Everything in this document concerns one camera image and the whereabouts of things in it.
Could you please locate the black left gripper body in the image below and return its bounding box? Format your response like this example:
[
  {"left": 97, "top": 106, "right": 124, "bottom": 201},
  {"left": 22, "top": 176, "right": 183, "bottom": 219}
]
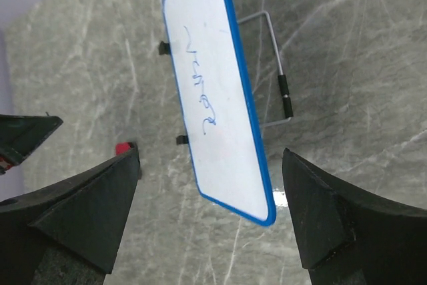
[{"left": 1, "top": 114, "right": 63, "bottom": 175}]

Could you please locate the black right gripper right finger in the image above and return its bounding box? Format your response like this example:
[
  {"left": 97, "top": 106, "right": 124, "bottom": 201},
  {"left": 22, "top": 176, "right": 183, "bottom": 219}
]
[{"left": 282, "top": 149, "right": 426, "bottom": 284}]

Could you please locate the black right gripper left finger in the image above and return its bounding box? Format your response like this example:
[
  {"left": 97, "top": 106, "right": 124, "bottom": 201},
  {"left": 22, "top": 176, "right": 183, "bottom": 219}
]
[{"left": 1, "top": 146, "right": 139, "bottom": 284}]

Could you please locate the red whiteboard eraser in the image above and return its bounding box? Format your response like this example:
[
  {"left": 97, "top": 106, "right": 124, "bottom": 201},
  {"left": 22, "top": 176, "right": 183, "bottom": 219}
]
[{"left": 115, "top": 141, "right": 137, "bottom": 156}]

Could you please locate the blue framed small whiteboard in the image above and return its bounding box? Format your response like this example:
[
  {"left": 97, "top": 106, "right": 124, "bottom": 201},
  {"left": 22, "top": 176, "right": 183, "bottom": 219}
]
[{"left": 163, "top": 0, "right": 276, "bottom": 226}]

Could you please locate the wire whiteboard stand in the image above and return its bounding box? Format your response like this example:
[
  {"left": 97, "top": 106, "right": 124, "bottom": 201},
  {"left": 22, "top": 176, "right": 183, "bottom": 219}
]
[{"left": 157, "top": 11, "right": 294, "bottom": 146}]

